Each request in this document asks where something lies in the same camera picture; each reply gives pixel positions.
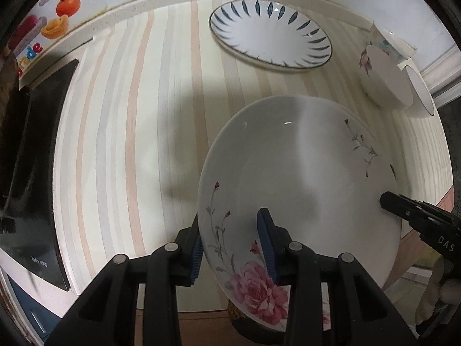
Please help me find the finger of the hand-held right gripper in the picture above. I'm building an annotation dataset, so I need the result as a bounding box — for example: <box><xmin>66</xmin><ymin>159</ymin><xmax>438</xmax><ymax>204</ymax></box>
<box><xmin>379</xmin><ymin>191</ymin><xmax>461</xmax><ymax>238</ymax></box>

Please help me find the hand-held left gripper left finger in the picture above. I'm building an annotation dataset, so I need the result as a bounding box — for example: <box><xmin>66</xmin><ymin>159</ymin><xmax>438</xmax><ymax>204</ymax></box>
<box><xmin>45</xmin><ymin>211</ymin><xmax>206</xmax><ymax>346</ymax></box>

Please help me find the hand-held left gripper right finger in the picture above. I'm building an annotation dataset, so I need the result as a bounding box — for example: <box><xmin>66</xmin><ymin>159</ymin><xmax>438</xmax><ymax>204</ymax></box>
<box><xmin>256</xmin><ymin>207</ymin><xmax>418</xmax><ymax>346</ymax></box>

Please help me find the white plate with pink flower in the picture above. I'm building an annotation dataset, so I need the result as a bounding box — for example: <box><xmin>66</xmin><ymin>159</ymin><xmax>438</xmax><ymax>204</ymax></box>
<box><xmin>197</xmin><ymin>95</ymin><xmax>403</xmax><ymax>332</ymax></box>

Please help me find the white bowl with dark rim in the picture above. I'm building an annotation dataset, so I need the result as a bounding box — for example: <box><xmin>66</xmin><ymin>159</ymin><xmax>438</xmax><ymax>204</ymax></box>
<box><xmin>400</xmin><ymin>64</ymin><xmax>437</xmax><ymax>118</ymax></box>

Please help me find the white bowl with pink flower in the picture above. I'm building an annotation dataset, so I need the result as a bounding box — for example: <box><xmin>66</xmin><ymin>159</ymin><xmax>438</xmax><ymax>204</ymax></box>
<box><xmin>359</xmin><ymin>43</ymin><xmax>413</xmax><ymax>109</ymax></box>

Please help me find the colourful printed bowl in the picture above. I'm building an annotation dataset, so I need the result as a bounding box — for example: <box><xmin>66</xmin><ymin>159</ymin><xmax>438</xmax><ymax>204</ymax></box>
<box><xmin>367</xmin><ymin>21</ymin><xmax>417</xmax><ymax>60</ymax></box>

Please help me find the person's right hand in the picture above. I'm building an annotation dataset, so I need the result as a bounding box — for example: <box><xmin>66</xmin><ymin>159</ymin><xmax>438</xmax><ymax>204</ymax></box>
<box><xmin>414</xmin><ymin>256</ymin><xmax>461</xmax><ymax>327</ymax></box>

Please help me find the brown woven basket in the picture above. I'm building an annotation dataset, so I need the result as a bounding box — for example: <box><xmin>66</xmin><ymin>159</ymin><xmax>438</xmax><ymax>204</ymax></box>
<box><xmin>227</xmin><ymin>301</ymin><xmax>253</xmax><ymax>327</ymax></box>

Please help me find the dark blue cabinet door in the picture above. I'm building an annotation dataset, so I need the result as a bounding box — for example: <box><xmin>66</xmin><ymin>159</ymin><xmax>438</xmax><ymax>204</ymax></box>
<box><xmin>7</xmin><ymin>274</ymin><xmax>67</xmax><ymax>334</ymax></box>

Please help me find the black induction cooktop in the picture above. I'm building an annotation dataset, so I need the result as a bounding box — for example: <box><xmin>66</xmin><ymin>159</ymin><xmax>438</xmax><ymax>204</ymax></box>
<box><xmin>0</xmin><ymin>58</ymin><xmax>80</xmax><ymax>292</ymax></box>

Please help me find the white plate with blue leaves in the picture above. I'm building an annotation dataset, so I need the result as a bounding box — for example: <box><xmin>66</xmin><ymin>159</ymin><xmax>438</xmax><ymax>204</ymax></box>
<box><xmin>209</xmin><ymin>0</ymin><xmax>332</xmax><ymax>70</ymax></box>

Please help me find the fruit print wall sticker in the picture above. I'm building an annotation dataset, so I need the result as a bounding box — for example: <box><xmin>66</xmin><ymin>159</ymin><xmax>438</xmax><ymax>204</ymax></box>
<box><xmin>0</xmin><ymin>0</ymin><xmax>82</xmax><ymax>80</ymax></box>

